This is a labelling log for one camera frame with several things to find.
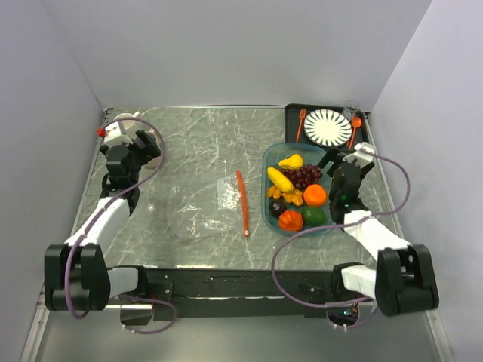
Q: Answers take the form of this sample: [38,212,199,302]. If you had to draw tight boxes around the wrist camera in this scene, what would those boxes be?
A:
[343,142,375,168]
[97,123,131,148]

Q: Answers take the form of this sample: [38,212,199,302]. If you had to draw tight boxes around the teal transparent food tray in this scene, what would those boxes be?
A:
[261,143,332,235]

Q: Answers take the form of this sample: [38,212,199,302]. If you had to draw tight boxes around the yellow corn cob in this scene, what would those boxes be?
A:
[267,167,294,193]

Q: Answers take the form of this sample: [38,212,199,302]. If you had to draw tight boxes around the white mug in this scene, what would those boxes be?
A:
[114,112,140,132]

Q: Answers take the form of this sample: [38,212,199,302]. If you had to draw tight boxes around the white striped plate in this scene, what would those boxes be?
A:
[303,109,352,147]

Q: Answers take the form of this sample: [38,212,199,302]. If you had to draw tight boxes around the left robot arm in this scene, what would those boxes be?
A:
[44,130,165,318]

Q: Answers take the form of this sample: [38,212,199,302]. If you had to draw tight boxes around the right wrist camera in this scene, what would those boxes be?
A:
[343,142,375,168]

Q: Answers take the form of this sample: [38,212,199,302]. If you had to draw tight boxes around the orange plastic fork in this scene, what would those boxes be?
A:
[296,109,306,143]

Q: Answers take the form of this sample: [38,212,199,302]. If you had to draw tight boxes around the beige mug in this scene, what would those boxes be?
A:
[144,129,162,170]

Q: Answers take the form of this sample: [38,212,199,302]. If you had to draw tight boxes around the red grape bunch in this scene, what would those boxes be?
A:
[281,164,322,191]

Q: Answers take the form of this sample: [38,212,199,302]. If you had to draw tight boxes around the green avocado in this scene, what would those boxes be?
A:
[301,205,327,228]

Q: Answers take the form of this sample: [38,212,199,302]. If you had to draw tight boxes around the clear drinking glass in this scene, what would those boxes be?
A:
[342,100,360,122]

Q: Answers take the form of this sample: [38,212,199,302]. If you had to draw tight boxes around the orange tangerine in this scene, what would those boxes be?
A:
[303,184,328,207]

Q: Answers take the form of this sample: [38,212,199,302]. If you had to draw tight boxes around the orange dried fruit pieces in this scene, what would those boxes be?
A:
[266,186,303,207]

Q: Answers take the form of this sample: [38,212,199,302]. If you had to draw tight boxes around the small orange pumpkin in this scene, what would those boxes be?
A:
[278,210,304,232]

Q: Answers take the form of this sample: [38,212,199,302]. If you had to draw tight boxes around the orange plastic spoon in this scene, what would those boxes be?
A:
[347,116,362,150]

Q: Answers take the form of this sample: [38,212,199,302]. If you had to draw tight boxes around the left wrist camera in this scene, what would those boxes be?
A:
[97,123,131,148]

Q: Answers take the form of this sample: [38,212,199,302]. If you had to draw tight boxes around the clear zip top bag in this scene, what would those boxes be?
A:
[167,173,244,241]

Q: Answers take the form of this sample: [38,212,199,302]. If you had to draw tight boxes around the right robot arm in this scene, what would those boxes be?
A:
[318,143,439,316]

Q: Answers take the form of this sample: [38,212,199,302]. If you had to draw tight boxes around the black base frame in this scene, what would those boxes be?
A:
[103,263,378,325]

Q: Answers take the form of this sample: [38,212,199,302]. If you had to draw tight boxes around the yellow bumpy fruit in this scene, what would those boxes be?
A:
[278,154,304,170]

